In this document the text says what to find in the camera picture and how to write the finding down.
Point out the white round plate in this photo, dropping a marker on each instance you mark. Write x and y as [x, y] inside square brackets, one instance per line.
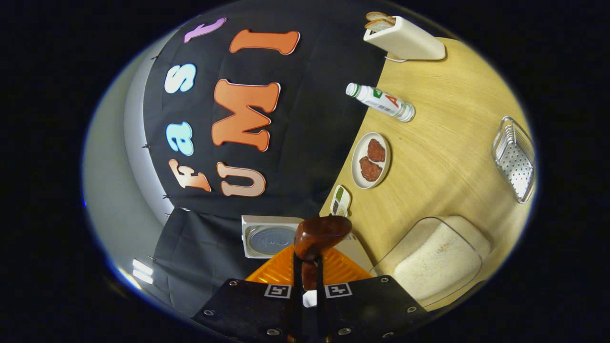
[357, 164]

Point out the brown wooden spoon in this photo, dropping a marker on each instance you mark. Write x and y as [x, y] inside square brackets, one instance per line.
[319, 233]

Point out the white toaster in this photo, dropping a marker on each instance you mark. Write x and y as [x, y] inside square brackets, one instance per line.
[410, 40]

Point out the black backdrop cloth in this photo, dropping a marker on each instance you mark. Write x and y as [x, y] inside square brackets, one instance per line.
[310, 119]

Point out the toast bread slice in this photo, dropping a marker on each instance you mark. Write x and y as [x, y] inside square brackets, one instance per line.
[380, 15]
[380, 25]

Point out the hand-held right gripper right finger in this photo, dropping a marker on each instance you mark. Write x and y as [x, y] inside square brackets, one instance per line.
[320, 314]

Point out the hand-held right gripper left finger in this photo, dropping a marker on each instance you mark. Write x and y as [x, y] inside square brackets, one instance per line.
[296, 309]

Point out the red meat piece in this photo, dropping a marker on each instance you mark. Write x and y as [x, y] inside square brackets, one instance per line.
[376, 150]
[370, 169]

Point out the metal chopstick holder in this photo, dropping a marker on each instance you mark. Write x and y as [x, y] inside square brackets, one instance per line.
[514, 164]

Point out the clear plastic box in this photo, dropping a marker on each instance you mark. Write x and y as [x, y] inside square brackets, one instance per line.
[410, 243]

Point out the white rice cooker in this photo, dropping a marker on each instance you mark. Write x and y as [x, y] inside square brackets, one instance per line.
[271, 238]

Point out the ceiling light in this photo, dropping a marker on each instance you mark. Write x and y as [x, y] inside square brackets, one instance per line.
[142, 271]

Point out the small white sauce dish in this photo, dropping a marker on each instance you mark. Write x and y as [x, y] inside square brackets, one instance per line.
[340, 200]

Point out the white rice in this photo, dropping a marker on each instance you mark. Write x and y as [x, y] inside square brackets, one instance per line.
[438, 262]

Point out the white bottle green cap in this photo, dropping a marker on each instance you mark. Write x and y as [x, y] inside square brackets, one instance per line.
[381, 101]

